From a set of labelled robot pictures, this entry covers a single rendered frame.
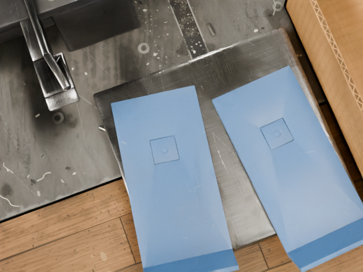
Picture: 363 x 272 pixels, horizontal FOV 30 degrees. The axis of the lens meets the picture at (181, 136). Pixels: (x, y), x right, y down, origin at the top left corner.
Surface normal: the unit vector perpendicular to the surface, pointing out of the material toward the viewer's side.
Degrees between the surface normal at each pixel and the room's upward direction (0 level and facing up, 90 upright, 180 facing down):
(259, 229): 0
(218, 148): 0
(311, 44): 90
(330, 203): 0
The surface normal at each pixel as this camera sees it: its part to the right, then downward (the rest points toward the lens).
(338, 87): -0.94, 0.34
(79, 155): -0.04, -0.25
